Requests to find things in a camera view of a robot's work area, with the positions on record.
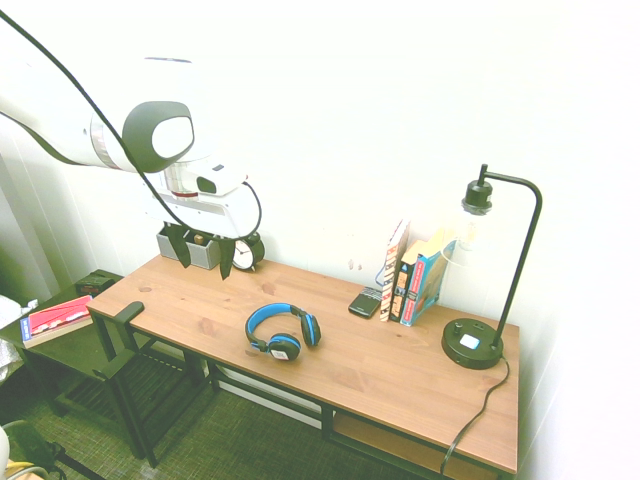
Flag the wooden desk with black frame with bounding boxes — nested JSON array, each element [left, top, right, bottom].
[[91, 304, 517, 480]]

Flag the black side chair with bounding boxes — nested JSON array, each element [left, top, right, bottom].
[[0, 269, 217, 419]]

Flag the blue cover book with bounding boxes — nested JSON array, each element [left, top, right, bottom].
[[401, 238, 459, 328]]

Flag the dark equipment with yellow cable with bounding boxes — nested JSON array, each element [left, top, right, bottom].
[[0, 419, 69, 480]]

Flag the black spine book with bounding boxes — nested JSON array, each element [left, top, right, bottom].
[[388, 227, 446, 324]]

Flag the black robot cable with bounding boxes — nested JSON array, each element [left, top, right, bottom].
[[0, 10, 264, 242]]

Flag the white red patterned book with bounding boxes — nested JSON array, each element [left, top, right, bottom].
[[379, 218, 412, 323]]

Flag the black headphone hanger clamp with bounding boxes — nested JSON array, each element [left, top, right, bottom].
[[92, 301, 146, 382]]

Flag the black alarm clock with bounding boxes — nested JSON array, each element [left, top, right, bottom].
[[232, 231, 267, 274]]

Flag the black lamp power cable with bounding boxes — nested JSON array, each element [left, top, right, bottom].
[[439, 353, 512, 476]]

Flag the red cover book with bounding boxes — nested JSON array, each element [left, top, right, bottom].
[[19, 294, 95, 350]]

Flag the grey fabric desk organizer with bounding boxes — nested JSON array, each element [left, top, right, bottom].
[[156, 224, 224, 272]]

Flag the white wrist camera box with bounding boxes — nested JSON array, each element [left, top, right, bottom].
[[194, 163, 250, 198]]

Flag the wooden lower desk shelf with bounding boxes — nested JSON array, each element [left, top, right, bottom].
[[331, 413, 504, 480]]

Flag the black desk lamp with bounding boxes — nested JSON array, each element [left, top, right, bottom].
[[441, 163, 544, 372]]

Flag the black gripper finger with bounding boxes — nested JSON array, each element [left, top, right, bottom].
[[218, 238, 237, 281], [166, 225, 194, 270]]

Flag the white crumpled plastic sheet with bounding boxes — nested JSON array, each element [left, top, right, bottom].
[[0, 293, 41, 384]]

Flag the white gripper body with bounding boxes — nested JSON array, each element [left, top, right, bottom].
[[142, 182, 262, 240]]

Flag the blue and black headphones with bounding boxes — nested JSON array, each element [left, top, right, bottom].
[[244, 302, 323, 362]]

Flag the small black box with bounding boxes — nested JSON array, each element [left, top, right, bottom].
[[74, 272, 117, 296]]

